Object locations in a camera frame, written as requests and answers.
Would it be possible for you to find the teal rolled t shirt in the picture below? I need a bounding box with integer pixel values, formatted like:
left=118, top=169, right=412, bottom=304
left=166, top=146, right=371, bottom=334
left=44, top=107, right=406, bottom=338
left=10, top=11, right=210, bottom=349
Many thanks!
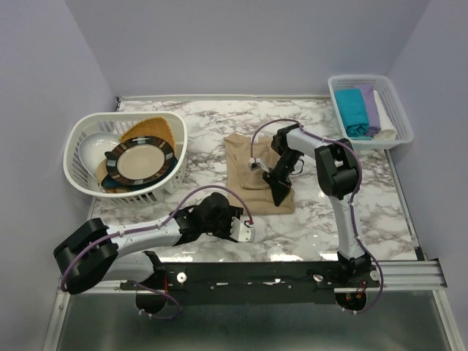
left=334, top=88, right=369, bottom=139

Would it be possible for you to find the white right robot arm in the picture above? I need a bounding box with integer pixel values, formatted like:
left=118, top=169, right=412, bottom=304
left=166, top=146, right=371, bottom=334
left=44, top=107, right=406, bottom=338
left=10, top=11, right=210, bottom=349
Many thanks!
left=263, top=124, right=371, bottom=287

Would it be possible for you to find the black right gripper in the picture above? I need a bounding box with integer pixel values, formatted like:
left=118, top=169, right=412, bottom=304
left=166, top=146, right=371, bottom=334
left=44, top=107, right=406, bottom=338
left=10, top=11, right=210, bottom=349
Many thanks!
left=263, top=148, right=302, bottom=206

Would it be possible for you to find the white rectangular plastic basket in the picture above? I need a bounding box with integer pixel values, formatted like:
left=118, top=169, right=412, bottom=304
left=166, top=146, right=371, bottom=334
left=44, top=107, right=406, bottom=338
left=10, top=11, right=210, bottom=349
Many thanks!
left=328, top=74, right=414, bottom=150

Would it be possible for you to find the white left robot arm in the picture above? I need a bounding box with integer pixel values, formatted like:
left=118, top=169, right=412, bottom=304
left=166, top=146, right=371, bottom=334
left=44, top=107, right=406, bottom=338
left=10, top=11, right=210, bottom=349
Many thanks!
left=53, top=192, right=254, bottom=295

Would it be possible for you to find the purple rolled t shirt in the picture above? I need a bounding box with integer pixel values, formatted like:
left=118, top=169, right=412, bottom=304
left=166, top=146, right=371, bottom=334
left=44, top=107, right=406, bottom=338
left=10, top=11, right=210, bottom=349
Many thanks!
left=357, top=85, right=381, bottom=137

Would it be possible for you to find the white rolled t shirt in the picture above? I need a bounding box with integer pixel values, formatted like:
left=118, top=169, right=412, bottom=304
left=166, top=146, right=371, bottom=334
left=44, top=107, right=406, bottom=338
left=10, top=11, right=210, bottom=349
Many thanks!
left=373, top=90, right=397, bottom=140

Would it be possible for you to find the striped rim ceramic plate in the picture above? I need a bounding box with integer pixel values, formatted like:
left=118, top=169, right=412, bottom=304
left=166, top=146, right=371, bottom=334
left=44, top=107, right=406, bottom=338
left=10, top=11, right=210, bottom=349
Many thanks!
left=97, top=136, right=178, bottom=193

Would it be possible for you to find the white round dish basket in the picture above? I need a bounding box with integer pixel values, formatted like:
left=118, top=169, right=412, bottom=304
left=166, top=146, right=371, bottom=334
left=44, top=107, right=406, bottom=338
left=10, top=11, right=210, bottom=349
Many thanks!
left=63, top=111, right=188, bottom=206

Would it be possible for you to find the woven tan placemat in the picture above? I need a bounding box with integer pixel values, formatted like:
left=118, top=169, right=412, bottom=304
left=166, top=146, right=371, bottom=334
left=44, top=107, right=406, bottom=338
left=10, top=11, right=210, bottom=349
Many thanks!
left=119, top=116, right=177, bottom=151

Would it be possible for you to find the beige t shirt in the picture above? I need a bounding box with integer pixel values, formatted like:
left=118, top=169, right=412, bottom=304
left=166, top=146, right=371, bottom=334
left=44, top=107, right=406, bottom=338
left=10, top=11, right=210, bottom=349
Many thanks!
left=224, top=133, right=295, bottom=216

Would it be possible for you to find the white bowl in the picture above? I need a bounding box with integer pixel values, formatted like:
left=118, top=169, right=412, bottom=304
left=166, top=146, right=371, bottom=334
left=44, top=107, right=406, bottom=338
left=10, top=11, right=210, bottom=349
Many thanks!
left=78, top=132, right=120, bottom=178

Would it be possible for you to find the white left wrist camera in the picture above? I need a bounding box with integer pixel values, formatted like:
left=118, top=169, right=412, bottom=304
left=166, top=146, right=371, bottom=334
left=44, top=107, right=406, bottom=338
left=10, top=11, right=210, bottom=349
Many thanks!
left=230, top=217, right=255, bottom=243

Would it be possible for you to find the aluminium frame rail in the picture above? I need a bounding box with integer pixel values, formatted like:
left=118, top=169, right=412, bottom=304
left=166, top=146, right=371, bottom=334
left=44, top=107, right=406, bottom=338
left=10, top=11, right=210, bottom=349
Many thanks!
left=85, top=254, right=447, bottom=293

